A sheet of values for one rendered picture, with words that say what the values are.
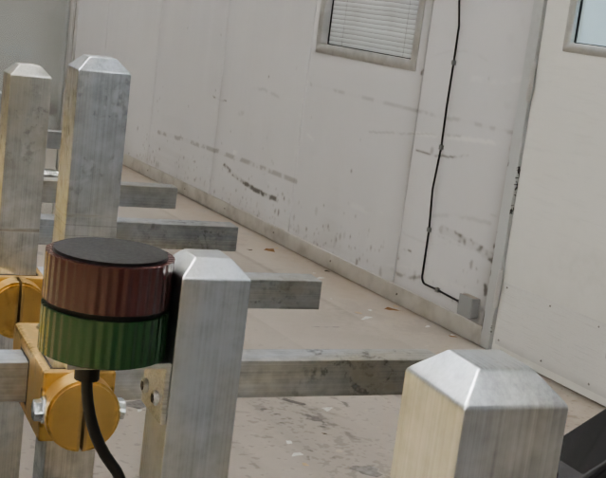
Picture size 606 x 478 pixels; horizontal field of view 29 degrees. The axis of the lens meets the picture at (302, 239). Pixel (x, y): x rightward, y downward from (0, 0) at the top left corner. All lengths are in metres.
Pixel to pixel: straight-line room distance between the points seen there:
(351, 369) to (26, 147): 0.34
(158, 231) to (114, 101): 0.62
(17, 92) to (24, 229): 0.12
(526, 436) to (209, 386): 0.26
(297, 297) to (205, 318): 0.63
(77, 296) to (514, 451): 0.26
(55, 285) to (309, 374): 0.42
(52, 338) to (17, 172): 0.50
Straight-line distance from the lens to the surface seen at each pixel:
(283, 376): 0.93
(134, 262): 0.54
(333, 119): 5.74
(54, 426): 0.81
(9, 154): 1.04
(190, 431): 0.58
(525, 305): 4.55
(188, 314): 0.56
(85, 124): 0.79
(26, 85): 1.03
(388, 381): 0.97
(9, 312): 1.04
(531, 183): 4.54
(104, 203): 0.80
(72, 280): 0.54
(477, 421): 0.33
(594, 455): 0.76
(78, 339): 0.54
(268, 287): 1.18
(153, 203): 1.65
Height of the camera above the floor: 1.23
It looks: 11 degrees down
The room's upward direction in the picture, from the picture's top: 7 degrees clockwise
